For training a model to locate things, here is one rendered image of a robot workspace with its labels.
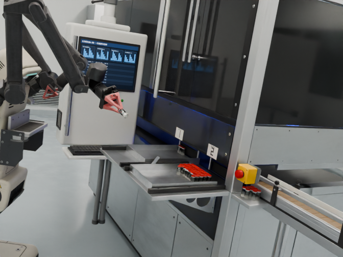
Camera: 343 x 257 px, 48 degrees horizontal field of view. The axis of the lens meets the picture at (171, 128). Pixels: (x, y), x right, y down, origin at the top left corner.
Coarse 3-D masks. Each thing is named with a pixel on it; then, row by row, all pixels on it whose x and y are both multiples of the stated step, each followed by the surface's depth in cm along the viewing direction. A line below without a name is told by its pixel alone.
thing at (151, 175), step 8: (136, 168) 187; (144, 168) 189; (152, 168) 191; (160, 168) 193; (168, 168) 196; (176, 168) 198; (136, 176) 178; (144, 176) 171; (152, 176) 182; (160, 176) 184; (168, 176) 186; (176, 176) 187; (144, 184) 170; (152, 184) 163; (160, 184) 165; (168, 184) 167; (176, 184) 169; (184, 184) 171; (192, 184) 173; (200, 184) 175; (208, 184) 177; (216, 184) 179
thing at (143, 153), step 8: (128, 144) 220; (136, 144) 222; (136, 152) 207; (144, 152) 220; (152, 152) 223; (160, 152) 225; (168, 152) 228; (176, 152) 230; (144, 160) 198; (152, 160) 200; (160, 160) 202; (168, 160) 205; (176, 160) 207; (184, 160) 209; (192, 160) 212
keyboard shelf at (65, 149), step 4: (64, 148) 231; (64, 152) 228; (68, 152) 225; (68, 156) 220; (72, 156) 219; (76, 156) 220; (80, 156) 222; (84, 156) 223; (88, 156) 224; (92, 156) 225; (96, 156) 226; (100, 156) 227; (104, 156) 229
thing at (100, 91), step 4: (100, 84) 159; (96, 88) 159; (100, 88) 158; (104, 88) 155; (108, 88) 156; (112, 88) 157; (96, 92) 159; (100, 92) 158; (104, 92) 155; (108, 92) 157; (100, 96) 158; (100, 100) 158; (100, 108) 160
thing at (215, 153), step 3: (210, 144) 192; (210, 147) 192; (213, 147) 189; (216, 147) 187; (207, 150) 194; (210, 150) 191; (216, 150) 187; (207, 153) 194; (213, 153) 189; (216, 153) 187; (210, 156) 191; (213, 156) 189; (216, 156) 187
